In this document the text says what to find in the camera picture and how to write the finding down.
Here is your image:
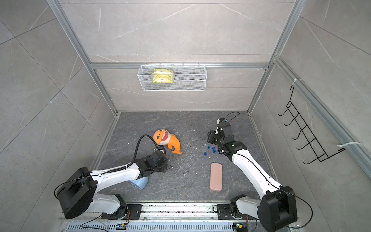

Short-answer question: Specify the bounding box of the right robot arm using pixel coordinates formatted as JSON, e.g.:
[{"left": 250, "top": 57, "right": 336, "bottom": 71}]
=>
[{"left": 207, "top": 118, "right": 298, "bottom": 232}]

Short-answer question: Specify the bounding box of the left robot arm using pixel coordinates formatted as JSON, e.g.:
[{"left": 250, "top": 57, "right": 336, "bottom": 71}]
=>
[{"left": 55, "top": 146, "right": 167, "bottom": 220}]

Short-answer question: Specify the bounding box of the light blue cup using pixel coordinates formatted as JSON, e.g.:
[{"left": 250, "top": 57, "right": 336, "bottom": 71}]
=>
[{"left": 129, "top": 177, "right": 149, "bottom": 190}]

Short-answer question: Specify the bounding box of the orange shark plush toy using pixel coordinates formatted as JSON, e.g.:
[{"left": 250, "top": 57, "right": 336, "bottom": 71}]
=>
[{"left": 152, "top": 129, "right": 182, "bottom": 154}]

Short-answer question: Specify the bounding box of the pink rectangular case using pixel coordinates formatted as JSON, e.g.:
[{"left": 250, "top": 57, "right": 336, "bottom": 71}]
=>
[{"left": 210, "top": 163, "right": 223, "bottom": 192}]

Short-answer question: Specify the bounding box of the yellow packet in basket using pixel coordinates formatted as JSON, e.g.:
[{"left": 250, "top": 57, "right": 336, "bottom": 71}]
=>
[{"left": 152, "top": 69, "right": 174, "bottom": 83}]

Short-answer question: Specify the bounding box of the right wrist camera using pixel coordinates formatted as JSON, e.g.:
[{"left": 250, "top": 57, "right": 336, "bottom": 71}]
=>
[{"left": 217, "top": 118, "right": 230, "bottom": 128}]

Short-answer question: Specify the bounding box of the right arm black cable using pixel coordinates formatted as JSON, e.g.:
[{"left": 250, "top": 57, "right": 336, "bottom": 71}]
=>
[{"left": 224, "top": 111, "right": 314, "bottom": 229}]

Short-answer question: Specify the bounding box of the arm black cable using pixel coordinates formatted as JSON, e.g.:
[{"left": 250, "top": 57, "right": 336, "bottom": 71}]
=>
[
  {"left": 224, "top": 111, "right": 314, "bottom": 229},
  {"left": 54, "top": 134, "right": 160, "bottom": 201}
]

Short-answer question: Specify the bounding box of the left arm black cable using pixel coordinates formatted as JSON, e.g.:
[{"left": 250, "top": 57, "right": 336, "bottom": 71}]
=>
[{"left": 54, "top": 134, "right": 160, "bottom": 201}]

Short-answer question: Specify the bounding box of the metal base rail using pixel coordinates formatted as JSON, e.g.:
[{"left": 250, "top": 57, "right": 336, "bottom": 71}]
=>
[{"left": 53, "top": 202, "right": 265, "bottom": 232}]

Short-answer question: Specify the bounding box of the white wire basket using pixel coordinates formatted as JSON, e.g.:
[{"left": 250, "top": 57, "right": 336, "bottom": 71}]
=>
[{"left": 137, "top": 64, "right": 207, "bottom": 91}]

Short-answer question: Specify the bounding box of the black wall hook rack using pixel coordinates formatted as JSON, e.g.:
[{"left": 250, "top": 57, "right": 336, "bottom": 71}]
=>
[{"left": 278, "top": 86, "right": 345, "bottom": 165}]

